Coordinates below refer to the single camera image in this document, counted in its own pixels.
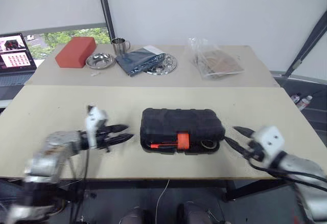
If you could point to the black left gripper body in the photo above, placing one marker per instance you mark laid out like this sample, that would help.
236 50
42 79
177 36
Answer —
101 139

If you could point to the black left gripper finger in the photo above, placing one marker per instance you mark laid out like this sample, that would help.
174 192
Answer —
115 128
120 139

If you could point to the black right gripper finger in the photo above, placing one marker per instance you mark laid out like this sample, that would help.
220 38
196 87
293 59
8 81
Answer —
236 146
245 132

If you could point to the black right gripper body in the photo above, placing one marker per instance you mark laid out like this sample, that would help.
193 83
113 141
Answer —
255 152

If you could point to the grey tape roll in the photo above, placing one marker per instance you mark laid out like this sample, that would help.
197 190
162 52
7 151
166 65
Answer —
208 144

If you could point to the black plastic tool case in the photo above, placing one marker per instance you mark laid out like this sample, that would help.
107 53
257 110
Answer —
178 124

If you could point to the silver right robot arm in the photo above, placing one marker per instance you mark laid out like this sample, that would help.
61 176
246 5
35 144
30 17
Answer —
299 165

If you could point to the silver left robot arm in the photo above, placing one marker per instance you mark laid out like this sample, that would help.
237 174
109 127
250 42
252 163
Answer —
51 152

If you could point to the small clear plastic piece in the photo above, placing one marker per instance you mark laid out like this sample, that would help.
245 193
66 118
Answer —
95 74

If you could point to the plastic bottle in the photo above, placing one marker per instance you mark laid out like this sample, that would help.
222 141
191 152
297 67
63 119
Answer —
295 98
305 102

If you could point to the stainless steel bowl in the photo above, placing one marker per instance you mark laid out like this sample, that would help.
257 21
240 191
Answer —
100 61

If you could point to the folded grey cloth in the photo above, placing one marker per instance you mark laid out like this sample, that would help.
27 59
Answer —
136 61

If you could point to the clear plastic bag brown contents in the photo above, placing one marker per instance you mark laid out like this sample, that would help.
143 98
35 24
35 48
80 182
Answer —
219 63

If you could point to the dark grey rounded shape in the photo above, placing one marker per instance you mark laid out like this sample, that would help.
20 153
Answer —
135 216
196 213

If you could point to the round steel tray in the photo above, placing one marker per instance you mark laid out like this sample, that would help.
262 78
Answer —
167 65

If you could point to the stainless steel mug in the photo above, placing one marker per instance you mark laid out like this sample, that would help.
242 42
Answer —
118 45

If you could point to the red rectangular block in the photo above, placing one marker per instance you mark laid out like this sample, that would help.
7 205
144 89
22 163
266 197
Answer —
74 52

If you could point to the dark diagonal metal brace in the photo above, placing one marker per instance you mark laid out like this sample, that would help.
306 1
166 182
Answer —
313 37

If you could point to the open laptop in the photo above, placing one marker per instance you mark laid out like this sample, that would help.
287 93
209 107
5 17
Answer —
14 55

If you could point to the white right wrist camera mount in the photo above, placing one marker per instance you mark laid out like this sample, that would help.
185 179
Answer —
270 137

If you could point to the black metal table frame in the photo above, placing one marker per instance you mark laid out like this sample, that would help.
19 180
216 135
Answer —
153 183

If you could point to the dark window frame post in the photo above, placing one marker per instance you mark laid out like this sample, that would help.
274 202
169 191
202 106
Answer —
105 9

